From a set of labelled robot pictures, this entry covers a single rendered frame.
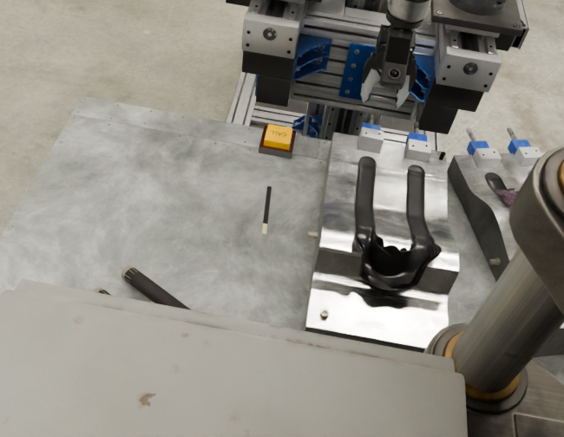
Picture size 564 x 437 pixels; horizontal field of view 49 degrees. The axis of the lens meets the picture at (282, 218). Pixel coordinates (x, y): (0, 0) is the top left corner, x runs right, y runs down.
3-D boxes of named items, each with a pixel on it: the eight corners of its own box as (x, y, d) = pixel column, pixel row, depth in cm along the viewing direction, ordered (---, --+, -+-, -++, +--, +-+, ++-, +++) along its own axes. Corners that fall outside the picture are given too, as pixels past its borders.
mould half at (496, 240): (446, 171, 149) (461, 137, 141) (543, 167, 154) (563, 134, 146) (529, 358, 118) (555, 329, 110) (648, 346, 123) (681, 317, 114)
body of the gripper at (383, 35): (409, 55, 129) (425, 3, 120) (409, 79, 123) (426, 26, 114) (373, 48, 129) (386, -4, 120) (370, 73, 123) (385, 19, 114)
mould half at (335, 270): (327, 159, 147) (337, 116, 137) (434, 179, 147) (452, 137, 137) (301, 342, 115) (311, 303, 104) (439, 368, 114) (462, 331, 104)
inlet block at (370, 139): (357, 122, 148) (363, 103, 145) (377, 127, 148) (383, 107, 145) (355, 154, 139) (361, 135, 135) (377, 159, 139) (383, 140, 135)
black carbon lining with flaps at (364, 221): (356, 160, 138) (364, 129, 131) (426, 173, 138) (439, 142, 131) (344, 287, 115) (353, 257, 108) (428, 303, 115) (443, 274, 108)
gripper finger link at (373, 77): (365, 88, 135) (386, 56, 128) (363, 106, 131) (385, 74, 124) (353, 83, 134) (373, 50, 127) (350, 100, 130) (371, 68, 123)
